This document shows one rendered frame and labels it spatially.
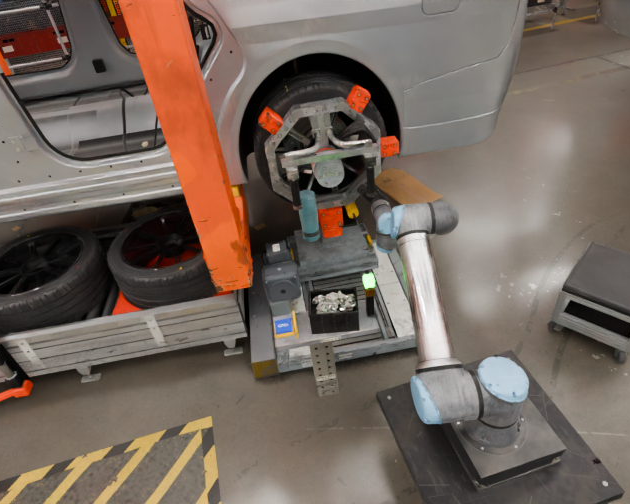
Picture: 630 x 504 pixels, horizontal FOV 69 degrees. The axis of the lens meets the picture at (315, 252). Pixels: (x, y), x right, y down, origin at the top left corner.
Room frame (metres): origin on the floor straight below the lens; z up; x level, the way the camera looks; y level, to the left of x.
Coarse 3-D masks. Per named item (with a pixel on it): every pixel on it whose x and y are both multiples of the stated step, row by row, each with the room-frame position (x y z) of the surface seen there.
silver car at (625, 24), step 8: (600, 0) 3.71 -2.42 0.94; (608, 0) 3.52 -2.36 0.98; (616, 0) 3.41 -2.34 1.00; (624, 0) 3.32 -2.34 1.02; (600, 8) 3.72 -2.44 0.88; (608, 8) 3.51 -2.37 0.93; (616, 8) 3.39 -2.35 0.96; (624, 8) 3.30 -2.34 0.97; (600, 16) 3.72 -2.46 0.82; (608, 16) 3.51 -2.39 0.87; (616, 16) 3.39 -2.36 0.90; (624, 16) 3.29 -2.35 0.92; (608, 24) 3.52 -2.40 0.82; (616, 24) 3.40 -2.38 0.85; (624, 24) 3.30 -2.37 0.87; (616, 32) 3.39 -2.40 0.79; (624, 32) 3.30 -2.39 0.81
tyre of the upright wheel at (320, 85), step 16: (288, 80) 2.22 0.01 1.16; (304, 80) 2.14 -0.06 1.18; (320, 80) 2.11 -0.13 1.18; (336, 80) 2.13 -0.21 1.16; (352, 80) 2.26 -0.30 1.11; (272, 96) 2.16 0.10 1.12; (288, 96) 2.04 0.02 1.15; (304, 96) 2.04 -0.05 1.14; (320, 96) 2.04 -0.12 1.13; (336, 96) 2.05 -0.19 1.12; (368, 112) 2.05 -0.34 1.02; (256, 128) 2.10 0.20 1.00; (384, 128) 2.06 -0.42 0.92; (256, 144) 2.03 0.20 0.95; (256, 160) 2.03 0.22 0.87
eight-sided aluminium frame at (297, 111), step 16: (288, 112) 1.99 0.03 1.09; (304, 112) 2.00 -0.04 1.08; (320, 112) 1.96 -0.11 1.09; (352, 112) 1.97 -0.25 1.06; (288, 128) 1.95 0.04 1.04; (368, 128) 1.97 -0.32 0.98; (272, 144) 1.94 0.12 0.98; (272, 160) 1.94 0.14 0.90; (272, 176) 1.94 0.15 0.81; (288, 192) 1.95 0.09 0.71; (352, 192) 1.97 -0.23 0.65; (320, 208) 1.96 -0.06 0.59
